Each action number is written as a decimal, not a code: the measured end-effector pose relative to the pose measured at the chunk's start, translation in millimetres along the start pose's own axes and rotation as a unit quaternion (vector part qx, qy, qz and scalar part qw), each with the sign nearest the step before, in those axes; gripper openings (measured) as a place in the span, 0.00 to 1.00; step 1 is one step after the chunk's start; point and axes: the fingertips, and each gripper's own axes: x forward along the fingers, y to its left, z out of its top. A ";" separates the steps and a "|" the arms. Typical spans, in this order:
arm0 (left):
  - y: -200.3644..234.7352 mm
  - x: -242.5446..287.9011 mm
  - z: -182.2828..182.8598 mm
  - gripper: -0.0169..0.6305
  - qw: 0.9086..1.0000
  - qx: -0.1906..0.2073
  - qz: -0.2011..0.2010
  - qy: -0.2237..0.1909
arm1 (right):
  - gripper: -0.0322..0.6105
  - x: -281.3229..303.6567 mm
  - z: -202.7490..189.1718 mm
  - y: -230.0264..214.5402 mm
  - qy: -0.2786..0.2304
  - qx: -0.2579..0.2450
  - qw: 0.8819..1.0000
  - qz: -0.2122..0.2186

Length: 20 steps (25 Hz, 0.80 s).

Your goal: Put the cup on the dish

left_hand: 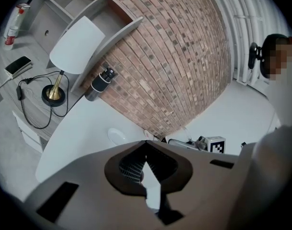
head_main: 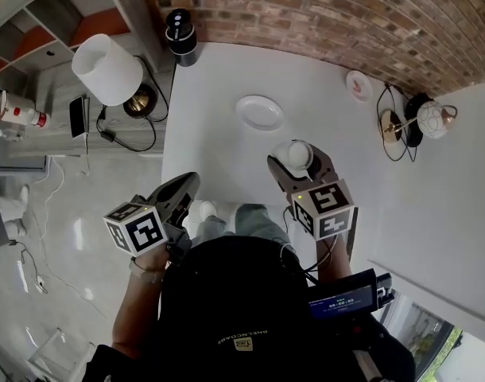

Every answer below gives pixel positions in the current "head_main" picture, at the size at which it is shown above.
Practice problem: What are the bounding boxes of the person's black shirt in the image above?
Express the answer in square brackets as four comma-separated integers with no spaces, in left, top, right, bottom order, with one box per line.
[81,235,417,382]

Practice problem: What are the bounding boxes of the person's left white shoe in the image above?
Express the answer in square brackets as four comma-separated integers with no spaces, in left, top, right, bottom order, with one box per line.
[198,200,219,223]

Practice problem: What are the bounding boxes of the grey wooden side desk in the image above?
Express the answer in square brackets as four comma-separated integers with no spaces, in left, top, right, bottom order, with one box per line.
[0,53,177,157]

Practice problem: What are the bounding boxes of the chest device with blue screen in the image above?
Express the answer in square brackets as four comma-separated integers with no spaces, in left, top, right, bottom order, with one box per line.
[307,267,395,322]

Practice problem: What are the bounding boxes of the patterned shade table lamp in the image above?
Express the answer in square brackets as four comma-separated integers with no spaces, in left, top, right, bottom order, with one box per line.
[377,99,460,146]

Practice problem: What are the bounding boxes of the red and white bottle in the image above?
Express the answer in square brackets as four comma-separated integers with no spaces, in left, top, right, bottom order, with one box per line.
[0,90,52,129]

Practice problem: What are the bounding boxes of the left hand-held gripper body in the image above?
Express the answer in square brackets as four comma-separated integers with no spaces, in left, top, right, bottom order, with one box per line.
[103,201,194,268]

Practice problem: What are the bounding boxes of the small plate with red print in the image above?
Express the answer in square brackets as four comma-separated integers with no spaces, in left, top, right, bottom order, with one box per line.
[345,70,374,103]

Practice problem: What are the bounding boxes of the person's left forearm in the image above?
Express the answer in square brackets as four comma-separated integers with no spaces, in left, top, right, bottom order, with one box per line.
[110,248,169,360]

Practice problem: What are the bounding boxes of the grey wooden shelf unit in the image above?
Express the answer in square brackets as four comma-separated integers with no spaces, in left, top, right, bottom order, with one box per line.
[0,0,166,80]

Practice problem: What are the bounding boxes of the beige wristband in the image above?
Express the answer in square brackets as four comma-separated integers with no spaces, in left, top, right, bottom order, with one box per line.
[129,257,166,285]

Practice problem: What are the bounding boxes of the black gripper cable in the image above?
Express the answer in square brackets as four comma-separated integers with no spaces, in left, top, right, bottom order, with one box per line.
[281,207,340,283]

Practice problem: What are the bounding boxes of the person's grey trousers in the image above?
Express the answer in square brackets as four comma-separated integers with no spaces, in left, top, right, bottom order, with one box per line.
[186,201,297,250]

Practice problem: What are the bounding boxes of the grey cabinet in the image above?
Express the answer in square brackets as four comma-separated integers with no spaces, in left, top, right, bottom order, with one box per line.
[0,154,52,173]

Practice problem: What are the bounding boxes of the black lamp cable with adapter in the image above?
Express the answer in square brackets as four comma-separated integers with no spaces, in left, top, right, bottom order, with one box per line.
[95,56,170,153]

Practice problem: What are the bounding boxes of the thin black lamp cable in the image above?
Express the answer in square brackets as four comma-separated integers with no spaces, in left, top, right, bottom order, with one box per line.
[376,82,421,163]

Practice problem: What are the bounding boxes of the black tablet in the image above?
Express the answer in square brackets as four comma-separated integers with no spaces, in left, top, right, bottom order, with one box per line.
[68,95,91,139]

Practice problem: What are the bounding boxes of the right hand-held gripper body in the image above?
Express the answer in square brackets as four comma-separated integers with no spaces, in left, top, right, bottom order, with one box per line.
[291,178,355,241]

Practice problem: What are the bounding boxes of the grey shoulder strap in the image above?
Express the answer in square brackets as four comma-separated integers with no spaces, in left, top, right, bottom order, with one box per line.
[352,347,387,382]

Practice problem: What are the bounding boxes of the white stool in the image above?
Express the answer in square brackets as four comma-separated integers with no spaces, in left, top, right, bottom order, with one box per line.
[27,326,96,380]

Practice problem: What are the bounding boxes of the black cylindrical speaker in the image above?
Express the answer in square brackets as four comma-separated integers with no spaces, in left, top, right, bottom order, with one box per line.
[164,9,200,67]

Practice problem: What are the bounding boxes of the white shade table lamp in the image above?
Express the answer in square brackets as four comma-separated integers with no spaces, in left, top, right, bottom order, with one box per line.
[71,33,161,119]

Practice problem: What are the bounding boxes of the person's right forearm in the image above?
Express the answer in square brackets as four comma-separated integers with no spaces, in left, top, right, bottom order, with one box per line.
[314,232,354,287]

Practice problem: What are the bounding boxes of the white saucer plate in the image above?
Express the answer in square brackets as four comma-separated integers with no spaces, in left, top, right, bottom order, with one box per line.
[235,94,285,132]

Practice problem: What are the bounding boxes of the window with dark frame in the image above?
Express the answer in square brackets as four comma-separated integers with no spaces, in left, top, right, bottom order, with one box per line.
[379,292,472,382]

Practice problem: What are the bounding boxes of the white floor cable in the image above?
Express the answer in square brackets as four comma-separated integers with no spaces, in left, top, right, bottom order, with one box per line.
[27,155,112,322]

